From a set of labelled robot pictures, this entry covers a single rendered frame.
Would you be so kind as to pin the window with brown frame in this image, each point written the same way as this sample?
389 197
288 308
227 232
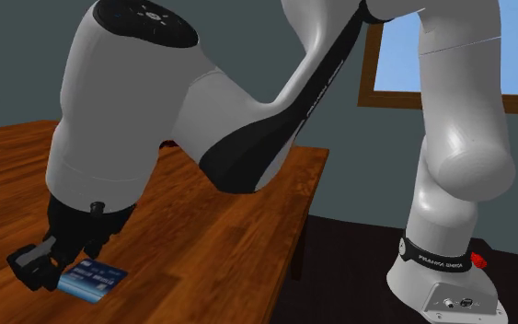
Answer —
395 54

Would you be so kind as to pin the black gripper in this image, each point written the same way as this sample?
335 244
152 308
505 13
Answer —
77 224

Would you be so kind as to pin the brown wooden table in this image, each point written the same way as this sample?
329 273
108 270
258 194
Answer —
204 251

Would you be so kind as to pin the blue flat box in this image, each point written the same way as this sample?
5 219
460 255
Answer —
92 280

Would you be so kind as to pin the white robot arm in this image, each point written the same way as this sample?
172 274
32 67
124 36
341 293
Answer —
119 116

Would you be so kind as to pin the dark robot stand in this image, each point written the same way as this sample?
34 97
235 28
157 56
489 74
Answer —
348 278

